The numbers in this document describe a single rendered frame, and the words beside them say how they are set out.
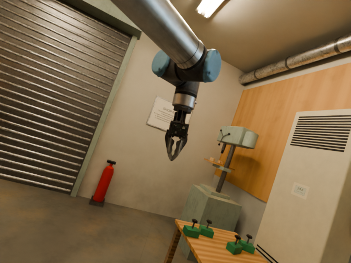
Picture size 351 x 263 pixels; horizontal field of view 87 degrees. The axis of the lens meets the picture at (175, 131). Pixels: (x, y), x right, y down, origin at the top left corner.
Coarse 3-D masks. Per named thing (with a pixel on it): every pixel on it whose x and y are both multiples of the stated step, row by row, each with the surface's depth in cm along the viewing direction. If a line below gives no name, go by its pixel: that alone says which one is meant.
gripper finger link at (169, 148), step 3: (168, 138) 74; (171, 138) 72; (168, 141) 74; (171, 141) 74; (168, 144) 73; (171, 144) 74; (168, 147) 73; (171, 147) 74; (168, 150) 70; (171, 150) 73; (168, 153) 73; (171, 153) 73; (168, 156) 73; (171, 156) 73
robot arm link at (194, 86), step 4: (184, 84) 68; (188, 84) 69; (192, 84) 70; (196, 84) 71; (176, 88) 72; (180, 88) 70; (184, 88) 69; (188, 88) 69; (192, 88) 70; (196, 88) 71; (176, 92) 71; (180, 92) 70; (184, 92) 69; (188, 92) 69; (192, 92) 70; (196, 92) 72; (192, 96) 70; (196, 96) 73
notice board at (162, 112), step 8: (160, 104) 280; (168, 104) 283; (152, 112) 277; (160, 112) 280; (168, 112) 284; (192, 112) 296; (152, 120) 277; (160, 120) 281; (168, 120) 284; (160, 128) 282; (168, 128) 285
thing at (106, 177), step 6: (108, 162) 251; (114, 162) 253; (108, 168) 250; (102, 174) 249; (108, 174) 248; (102, 180) 247; (108, 180) 249; (102, 186) 246; (108, 186) 253; (96, 192) 247; (102, 192) 247; (96, 198) 245; (102, 198) 249; (90, 204) 241; (96, 204) 243; (102, 204) 245
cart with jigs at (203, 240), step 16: (192, 224) 158; (208, 224) 148; (176, 240) 151; (192, 240) 131; (208, 240) 140; (224, 240) 150; (240, 240) 148; (208, 256) 117; (224, 256) 124; (240, 256) 133; (256, 256) 142
